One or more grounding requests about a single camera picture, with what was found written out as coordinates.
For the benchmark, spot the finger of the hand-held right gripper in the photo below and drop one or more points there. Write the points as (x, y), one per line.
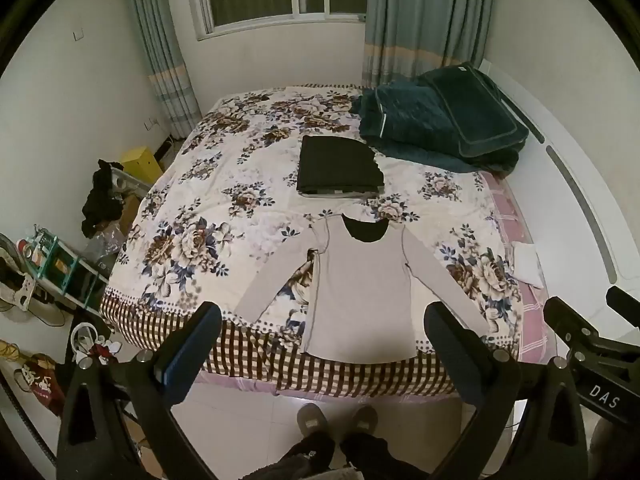
(624, 302)
(570, 327)

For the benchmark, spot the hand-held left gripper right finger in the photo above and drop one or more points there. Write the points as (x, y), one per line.
(452, 347)

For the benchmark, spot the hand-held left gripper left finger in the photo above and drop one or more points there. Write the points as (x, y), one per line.
(187, 347)

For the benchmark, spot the grey long-sleeve shirt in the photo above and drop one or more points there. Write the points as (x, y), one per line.
(360, 285)

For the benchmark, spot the person's right forearm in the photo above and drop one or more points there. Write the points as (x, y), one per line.
(612, 452)

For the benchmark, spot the black hanging clothes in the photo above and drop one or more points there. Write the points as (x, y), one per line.
(102, 197)

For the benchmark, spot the folded black clothes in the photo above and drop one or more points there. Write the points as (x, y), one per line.
(340, 165)

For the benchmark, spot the white folded cloth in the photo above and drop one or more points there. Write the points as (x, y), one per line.
(527, 262)

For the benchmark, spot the grey slipper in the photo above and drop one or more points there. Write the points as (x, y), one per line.
(365, 421)
(313, 420)

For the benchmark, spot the clear plastic bag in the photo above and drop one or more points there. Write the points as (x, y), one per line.
(105, 242)

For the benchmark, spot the person's right leg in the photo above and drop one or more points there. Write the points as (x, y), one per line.
(370, 460)

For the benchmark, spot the teal shoe rack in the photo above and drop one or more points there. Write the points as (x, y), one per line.
(70, 270)

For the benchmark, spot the red bag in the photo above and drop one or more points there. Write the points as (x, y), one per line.
(42, 385)

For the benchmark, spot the floral bedspread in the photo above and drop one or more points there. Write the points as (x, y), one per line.
(235, 180)

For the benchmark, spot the white headboard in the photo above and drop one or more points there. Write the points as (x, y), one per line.
(575, 135)

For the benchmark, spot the yellow box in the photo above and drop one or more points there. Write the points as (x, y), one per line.
(141, 161)

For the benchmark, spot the dark green quilt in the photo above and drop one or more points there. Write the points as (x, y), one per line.
(415, 130)

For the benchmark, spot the dark green pillow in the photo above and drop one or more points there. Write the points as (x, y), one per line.
(475, 105)

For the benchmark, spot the grey-blue curtain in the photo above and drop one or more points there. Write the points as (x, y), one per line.
(425, 15)
(160, 50)

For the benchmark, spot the wall socket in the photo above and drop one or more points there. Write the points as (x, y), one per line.
(151, 123)

